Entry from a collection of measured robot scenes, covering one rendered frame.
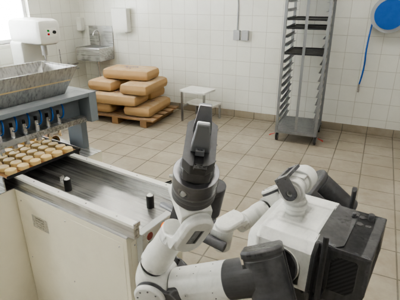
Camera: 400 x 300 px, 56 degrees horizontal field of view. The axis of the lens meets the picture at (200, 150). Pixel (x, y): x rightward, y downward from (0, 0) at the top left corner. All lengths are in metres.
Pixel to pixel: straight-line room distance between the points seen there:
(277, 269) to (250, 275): 0.06
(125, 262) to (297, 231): 0.73
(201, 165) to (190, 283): 0.37
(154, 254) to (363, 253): 0.47
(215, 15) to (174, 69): 1.04
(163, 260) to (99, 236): 0.66
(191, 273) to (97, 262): 0.75
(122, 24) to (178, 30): 0.90
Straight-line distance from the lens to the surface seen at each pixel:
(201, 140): 0.60
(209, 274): 0.89
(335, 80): 5.11
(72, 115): 2.09
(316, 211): 1.04
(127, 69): 5.31
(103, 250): 1.53
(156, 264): 0.89
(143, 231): 1.42
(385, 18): 4.86
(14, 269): 2.06
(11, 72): 2.12
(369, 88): 5.11
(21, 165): 1.90
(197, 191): 0.68
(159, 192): 1.62
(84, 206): 1.51
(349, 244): 0.95
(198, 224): 0.74
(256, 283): 0.84
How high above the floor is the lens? 1.64
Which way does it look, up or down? 22 degrees down
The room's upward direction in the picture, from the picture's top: straight up
